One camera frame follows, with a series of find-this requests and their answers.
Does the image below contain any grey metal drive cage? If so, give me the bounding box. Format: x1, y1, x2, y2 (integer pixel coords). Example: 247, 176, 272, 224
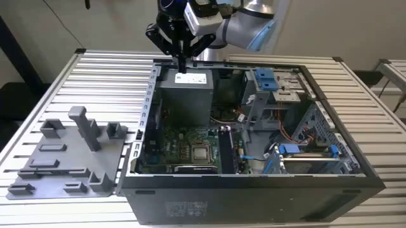
240, 68, 314, 131

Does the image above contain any black slanted post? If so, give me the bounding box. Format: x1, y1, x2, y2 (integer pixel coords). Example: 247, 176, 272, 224
0, 15, 44, 91

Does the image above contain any CPU socket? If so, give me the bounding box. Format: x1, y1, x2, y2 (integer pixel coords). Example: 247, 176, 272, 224
190, 141, 214, 165

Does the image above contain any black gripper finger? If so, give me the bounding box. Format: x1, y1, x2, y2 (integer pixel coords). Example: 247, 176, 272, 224
146, 23, 183, 73
182, 33, 216, 73

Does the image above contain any metal slat side table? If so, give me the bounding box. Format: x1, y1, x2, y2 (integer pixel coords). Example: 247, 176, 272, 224
370, 58, 406, 95

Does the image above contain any black RAM slot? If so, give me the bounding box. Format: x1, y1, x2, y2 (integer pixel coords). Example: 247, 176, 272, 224
230, 132, 240, 173

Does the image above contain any blue plastic drive latch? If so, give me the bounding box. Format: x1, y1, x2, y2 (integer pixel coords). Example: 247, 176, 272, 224
255, 68, 274, 81
258, 80, 276, 92

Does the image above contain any grey plastic parts rack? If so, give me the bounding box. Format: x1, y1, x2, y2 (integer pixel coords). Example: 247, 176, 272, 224
5, 106, 130, 200

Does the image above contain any power supply wire bundle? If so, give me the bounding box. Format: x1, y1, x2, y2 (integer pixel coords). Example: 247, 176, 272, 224
210, 105, 247, 124

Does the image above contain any hard disk in blue carrier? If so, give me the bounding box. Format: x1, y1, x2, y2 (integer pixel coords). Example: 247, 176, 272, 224
263, 143, 345, 175

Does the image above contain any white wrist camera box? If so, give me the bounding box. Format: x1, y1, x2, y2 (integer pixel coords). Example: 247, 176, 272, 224
183, 2, 223, 37

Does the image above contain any black open PC case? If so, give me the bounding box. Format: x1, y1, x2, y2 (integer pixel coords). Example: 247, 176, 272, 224
115, 58, 387, 226

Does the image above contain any green motherboard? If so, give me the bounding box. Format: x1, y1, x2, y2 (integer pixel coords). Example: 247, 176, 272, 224
139, 127, 251, 175

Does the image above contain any black graphics card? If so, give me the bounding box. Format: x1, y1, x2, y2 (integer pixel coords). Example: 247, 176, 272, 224
174, 165, 219, 174

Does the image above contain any black wire with blue plug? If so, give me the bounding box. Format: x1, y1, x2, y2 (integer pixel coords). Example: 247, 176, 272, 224
239, 154, 267, 162

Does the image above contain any grey power supply unit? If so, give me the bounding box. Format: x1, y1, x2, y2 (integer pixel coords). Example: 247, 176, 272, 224
156, 68, 215, 126

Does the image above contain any orange data wire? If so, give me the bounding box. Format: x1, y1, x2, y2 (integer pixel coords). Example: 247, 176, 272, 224
275, 102, 317, 145

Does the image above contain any silver CPU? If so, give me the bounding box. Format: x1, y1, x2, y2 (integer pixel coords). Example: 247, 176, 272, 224
191, 147, 210, 160

